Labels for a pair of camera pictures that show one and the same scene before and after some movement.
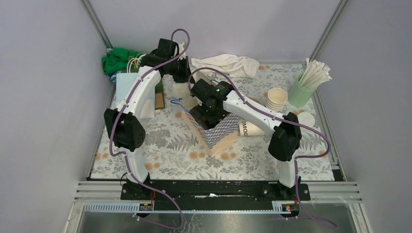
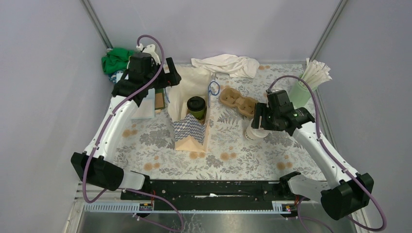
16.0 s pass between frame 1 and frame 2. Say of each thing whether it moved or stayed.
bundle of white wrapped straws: stayed
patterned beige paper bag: moved
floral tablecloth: stayed
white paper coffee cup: moved
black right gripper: moved
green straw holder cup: stayed
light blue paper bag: stayed
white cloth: stayed
